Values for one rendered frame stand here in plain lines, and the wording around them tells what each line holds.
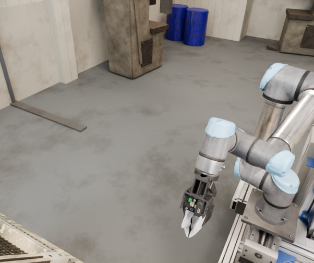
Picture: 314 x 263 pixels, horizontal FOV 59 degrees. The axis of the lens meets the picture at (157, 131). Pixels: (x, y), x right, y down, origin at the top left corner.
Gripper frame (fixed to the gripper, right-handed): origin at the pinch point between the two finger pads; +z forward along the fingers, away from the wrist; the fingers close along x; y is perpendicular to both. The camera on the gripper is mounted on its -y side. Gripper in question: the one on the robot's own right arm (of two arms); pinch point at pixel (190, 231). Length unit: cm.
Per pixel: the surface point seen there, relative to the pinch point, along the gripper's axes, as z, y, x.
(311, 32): -245, -640, 14
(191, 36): -177, -578, -241
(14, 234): 42, -8, -78
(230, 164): 24, -239, -22
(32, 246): 43, -8, -66
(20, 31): -65, -200, -344
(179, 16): -218, -577, -285
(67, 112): 30, -228, -258
